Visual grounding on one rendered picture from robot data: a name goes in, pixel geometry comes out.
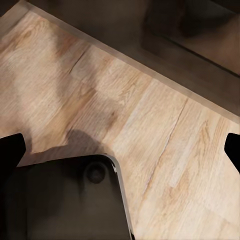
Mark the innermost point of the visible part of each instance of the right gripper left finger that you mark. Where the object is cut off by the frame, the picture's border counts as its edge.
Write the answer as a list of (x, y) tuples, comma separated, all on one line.
[(12, 150)]

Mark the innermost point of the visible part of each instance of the oven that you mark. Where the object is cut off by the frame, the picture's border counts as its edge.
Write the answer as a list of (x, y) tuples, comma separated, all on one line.
[(201, 37)]

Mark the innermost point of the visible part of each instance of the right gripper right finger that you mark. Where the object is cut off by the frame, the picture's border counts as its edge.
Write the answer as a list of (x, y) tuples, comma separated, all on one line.
[(232, 149)]

